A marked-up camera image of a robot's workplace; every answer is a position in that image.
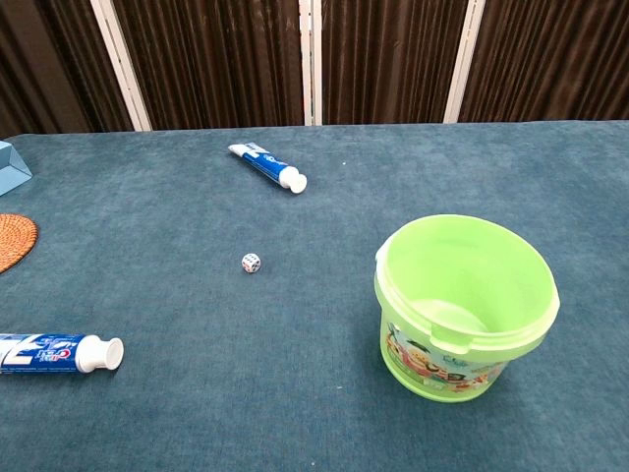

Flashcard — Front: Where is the small blue white toothpaste tube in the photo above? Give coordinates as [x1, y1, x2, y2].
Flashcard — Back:
[227, 142, 309, 195]

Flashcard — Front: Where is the blue velvet tablecloth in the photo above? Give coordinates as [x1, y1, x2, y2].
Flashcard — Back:
[0, 119, 629, 472]

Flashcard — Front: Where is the green plastic bucket with cartoon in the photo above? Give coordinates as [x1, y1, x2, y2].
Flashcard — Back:
[373, 213, 561, 404]

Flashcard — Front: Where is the brown pleated screen panel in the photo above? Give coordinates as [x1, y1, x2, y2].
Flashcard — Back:
[458, 0, 629, 124]
[0, 0, 135, 142]
[320, 0, 469, 127]
[111, 0, 306, 132]

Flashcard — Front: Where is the large blue white toothpaste tube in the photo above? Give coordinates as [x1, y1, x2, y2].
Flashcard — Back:
[0, 332, 125, 376]

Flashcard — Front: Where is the round woven rattan coaster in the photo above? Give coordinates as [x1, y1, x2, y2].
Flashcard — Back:
[0, 212, 39, 275]

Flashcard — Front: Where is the light blue box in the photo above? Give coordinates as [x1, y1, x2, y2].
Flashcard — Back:
[0, 141, 33, 199]

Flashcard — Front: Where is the white screen frame post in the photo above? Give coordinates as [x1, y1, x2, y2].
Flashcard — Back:
[298, 0, 324, 127]
[442, 0, 487, 125]
[89, 0, 152, 133]

